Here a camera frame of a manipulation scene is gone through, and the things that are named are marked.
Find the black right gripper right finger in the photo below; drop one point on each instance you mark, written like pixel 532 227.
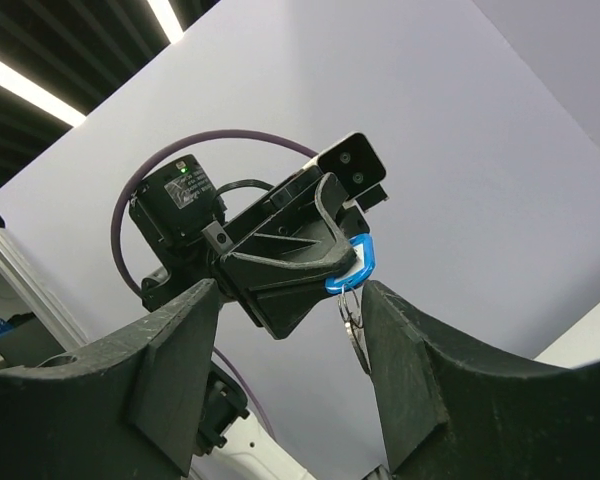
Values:
pixel 454 407

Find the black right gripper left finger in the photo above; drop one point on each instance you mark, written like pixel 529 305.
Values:
pixel 126 406

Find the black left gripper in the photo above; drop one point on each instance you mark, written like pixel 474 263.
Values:
pixel 285 246

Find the blue key tag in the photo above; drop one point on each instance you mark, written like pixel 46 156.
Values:
pixel 360 271

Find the silver key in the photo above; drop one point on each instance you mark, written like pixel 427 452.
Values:
pixel 356 336

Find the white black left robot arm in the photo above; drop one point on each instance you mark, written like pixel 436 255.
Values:
pixel 181 215

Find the ceiling light strip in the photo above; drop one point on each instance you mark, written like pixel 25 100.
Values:
pixel 21 86

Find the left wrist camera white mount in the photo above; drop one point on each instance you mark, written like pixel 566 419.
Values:
pixel 358 168

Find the aluminium frame rail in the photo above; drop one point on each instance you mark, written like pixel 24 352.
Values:
pixel 30 286

